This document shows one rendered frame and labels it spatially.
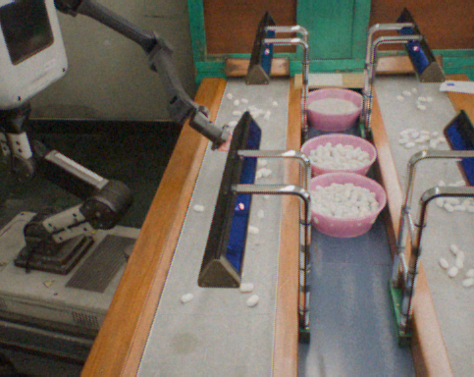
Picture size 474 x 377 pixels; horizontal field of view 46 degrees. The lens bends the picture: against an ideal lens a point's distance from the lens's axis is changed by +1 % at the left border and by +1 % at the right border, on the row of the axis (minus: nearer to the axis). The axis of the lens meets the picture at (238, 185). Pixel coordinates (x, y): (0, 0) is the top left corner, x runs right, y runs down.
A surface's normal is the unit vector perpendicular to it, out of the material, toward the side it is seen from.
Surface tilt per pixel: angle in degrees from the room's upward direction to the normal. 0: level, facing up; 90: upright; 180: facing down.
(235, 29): 90
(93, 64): 90
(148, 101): 90
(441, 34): 90
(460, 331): 0
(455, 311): 0
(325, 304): 0
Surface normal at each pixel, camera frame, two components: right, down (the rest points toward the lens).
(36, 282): -0.04, -0.84
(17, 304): -0.29, 0.53
